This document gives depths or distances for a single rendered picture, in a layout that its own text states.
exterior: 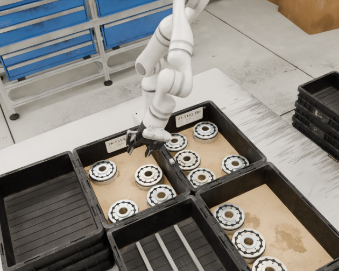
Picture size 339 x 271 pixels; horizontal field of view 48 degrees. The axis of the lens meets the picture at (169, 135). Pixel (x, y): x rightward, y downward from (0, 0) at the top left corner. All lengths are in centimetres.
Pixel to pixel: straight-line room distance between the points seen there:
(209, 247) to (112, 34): 232
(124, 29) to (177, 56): 218
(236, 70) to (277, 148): 183
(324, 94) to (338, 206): 102
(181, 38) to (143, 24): 221
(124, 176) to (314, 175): 77
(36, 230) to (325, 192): 108
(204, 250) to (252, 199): 26
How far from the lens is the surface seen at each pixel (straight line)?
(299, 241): 129
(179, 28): 115
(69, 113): 319
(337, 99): 243
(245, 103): 195
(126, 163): 149
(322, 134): 230
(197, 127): 156
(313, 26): 408
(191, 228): 128
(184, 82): 108
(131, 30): 330
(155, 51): 144
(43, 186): 150
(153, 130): 115
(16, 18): 298
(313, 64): 365
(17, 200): 151
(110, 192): 141
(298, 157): 171
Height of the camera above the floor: 190
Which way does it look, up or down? 43 degrees down
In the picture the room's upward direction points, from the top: 5 degrees counter-clockwise
